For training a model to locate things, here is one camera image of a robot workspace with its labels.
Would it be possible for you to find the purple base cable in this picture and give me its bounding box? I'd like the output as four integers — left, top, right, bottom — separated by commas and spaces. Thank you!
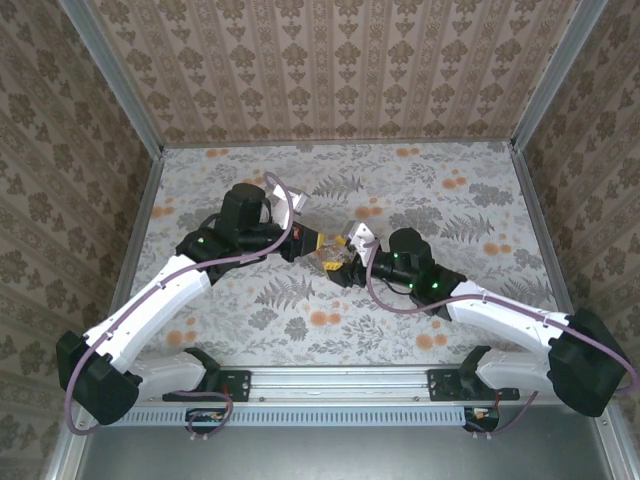
464, 389, 540, 437
183, 391, 235, 442

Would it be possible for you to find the aluminium right side rail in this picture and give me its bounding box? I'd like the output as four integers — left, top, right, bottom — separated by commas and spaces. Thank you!
508, 142, 576, 321

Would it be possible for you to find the black mount plate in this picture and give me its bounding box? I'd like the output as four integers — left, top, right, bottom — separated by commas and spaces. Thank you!
427, 368, 521, 403
162, 368, 251, 404

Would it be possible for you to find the aluminium left side rail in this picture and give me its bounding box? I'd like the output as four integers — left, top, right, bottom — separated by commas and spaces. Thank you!
107, 149, 166, 326

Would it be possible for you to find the black right mount plate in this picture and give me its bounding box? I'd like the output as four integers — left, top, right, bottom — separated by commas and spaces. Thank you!
427, 368, 521, 403

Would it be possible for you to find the aluminium right frame post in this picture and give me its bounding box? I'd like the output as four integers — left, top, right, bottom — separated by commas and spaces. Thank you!
509, 0, 609, 151

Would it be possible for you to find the floral patterned table cover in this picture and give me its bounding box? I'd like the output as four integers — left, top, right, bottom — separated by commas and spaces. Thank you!
130, 141, 575, 369

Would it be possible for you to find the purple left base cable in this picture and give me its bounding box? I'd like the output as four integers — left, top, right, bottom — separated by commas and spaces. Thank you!
183, 391, 235, 442

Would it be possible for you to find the grey metal panel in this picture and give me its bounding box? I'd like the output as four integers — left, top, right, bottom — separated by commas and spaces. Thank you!
49, 424, 631, 480

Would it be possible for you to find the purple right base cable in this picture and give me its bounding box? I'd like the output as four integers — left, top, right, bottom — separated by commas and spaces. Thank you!
464, 389, 540, 437

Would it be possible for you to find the aluminium left frame post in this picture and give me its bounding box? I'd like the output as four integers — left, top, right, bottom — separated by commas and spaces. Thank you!
57, 0, 166, 159

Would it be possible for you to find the aluminium frame post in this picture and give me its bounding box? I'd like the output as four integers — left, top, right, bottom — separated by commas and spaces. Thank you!
509, 0, 609, 151
57, 0, 166, 159

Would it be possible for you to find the controller board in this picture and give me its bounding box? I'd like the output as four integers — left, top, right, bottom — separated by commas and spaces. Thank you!
186, 407, 226, 434
463, 406, 501, 432

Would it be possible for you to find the white slotted cable duct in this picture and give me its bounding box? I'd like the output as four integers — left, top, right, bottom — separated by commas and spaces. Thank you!
122, 403, 474, 428

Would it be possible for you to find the right controller board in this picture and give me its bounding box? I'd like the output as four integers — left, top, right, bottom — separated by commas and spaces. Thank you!
463, 406, 501, 432

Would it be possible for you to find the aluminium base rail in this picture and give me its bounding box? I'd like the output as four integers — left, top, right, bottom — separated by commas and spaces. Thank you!
219, 366, 431, 403

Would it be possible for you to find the metal keyring with keys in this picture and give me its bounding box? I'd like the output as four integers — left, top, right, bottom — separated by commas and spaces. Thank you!
314, 239, 352, 269

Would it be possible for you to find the black left mount plate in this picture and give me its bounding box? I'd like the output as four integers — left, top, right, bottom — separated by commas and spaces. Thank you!
162, 368, 251, 404

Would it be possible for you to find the left controller board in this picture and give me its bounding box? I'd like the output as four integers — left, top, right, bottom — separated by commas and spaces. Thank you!
186, 407, 226, 434

